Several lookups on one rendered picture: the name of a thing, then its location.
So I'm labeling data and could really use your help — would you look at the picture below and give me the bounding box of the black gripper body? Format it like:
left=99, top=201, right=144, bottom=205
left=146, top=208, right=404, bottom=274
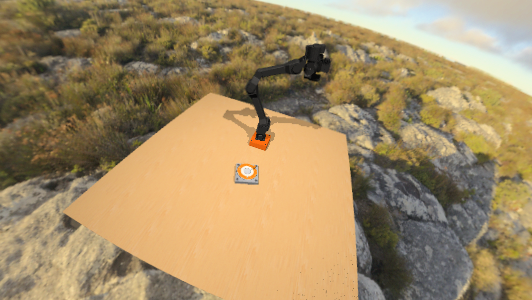
left=309, top=43, right=326, bottom=82

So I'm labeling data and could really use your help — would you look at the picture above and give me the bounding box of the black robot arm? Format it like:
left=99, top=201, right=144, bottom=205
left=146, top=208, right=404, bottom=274
left=245, top=44, right=331, bottom=141

